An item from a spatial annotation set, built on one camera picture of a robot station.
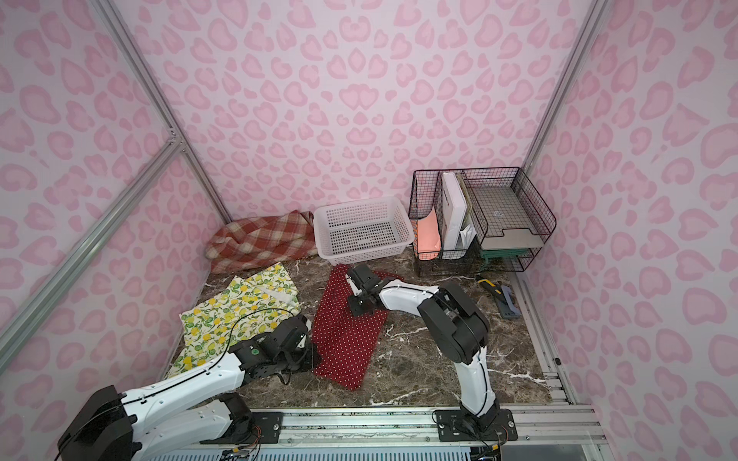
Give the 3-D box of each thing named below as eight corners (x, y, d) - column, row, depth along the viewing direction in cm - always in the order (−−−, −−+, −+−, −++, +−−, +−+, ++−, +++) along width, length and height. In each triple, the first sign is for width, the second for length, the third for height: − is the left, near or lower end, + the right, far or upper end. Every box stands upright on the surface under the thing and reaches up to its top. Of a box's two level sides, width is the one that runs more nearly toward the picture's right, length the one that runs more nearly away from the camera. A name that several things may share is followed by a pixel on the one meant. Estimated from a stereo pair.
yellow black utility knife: (505, 322, 94) (511, 315, 90) (476, 282, 103) (479, 274, 99) (518, 316, 95) (524, 309, 91) (488, 277, 104) (492, 269, 100)
